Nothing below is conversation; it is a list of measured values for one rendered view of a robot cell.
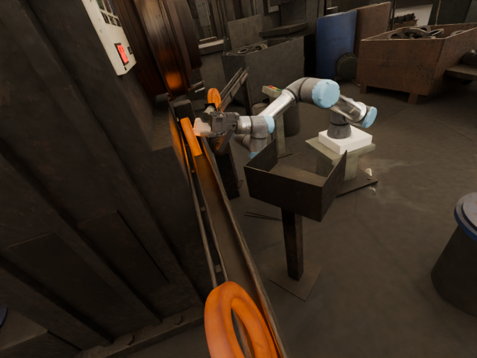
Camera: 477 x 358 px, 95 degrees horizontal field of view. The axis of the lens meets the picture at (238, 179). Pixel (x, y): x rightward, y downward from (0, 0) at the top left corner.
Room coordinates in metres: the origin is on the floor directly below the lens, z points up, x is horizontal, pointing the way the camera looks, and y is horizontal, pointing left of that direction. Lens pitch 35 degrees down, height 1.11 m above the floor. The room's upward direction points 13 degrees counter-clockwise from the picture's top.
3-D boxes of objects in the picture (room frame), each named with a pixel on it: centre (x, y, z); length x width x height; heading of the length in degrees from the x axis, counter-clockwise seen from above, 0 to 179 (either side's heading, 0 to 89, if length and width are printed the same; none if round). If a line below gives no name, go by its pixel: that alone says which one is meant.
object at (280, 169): (0.59, -0.19, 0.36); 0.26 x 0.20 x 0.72; 44
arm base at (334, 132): (1.28, -0.73, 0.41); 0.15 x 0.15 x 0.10
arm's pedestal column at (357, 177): (1.29, -0.73, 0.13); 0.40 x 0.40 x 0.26; 9
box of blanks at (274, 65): (3.66, -0.73, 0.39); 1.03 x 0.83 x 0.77; 114
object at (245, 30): (5.38, -1.01, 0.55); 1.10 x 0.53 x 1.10; 29
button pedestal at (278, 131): (1.83, -0.46, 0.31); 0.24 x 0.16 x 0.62; 9
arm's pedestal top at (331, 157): (1.29, -0.73, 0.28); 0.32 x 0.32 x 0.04; 9
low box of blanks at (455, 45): (2.60, -2.31, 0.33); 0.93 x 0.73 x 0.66; 16
